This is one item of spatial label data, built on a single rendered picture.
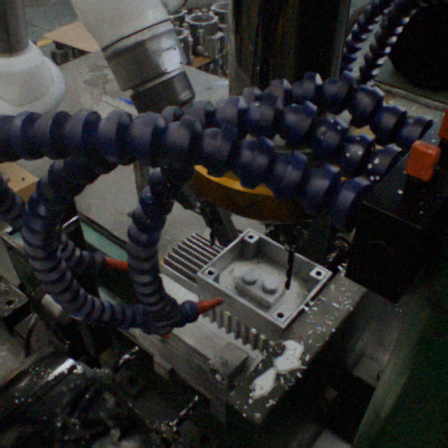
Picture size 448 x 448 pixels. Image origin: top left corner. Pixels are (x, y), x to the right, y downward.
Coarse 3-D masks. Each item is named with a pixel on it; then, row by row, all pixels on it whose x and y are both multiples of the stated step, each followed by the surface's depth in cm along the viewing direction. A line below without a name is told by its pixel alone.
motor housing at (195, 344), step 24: (192, 240) 66; (168, 264) 64; (192, 264) 64; (168, 288) 63; (192, 288) 61; (144, 336) 65; (192, 336) 60; (216, 336) 59; (168, 360) 64; (192, 360) 60; (192, 384) 65; (216, 384) 59
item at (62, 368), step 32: (64, 352) 48; (128, 352) 58; (0, 384) 46; (32, 384) 44; (64, 384) 44; (96, 384) 44; (0, 416) 42; (32, 416) 41; (64, 416) 41; (96, 416) 42; (128, 416) 43
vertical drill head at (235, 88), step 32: (256, 0) 33; (288, 0) 32; (320, 0) 32; (256, 32) 34; (288, 32) 33; (320, 32) 34; (256, 64) 36; (288, 64) 35; (320, 64) 35; (224, 96) 43; (352, 128) 40; (224, 192) 39; (256, 192) 37; (288, 224) 42; (288, 256) 46; (288, 288) 48
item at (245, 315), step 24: (240, 240) 61; (264, 240) 61; (216, 264) 59; (240, 264) 62; (264, 264) 62; (312, 264) 57; (216, 288) 55; (240, 288) 58; (264, 288) 57; (312, 288) 57; (216, 312) 58; (240, 312) 55; (264, 312) 52; (288, 312) 56; (240, 336) 58; (264, 336) 54
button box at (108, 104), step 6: (108, 96) 101; (102, 102) 101; (108, 102) 100; (114, 102) 100; (120, 102) 99; (102, 108) 101; (108, 108) 100; (114, 108) 100; (120, 108) 99; (126, 108) 98; (132, 108) 97; (102, 114) 101; (132, 114) 97
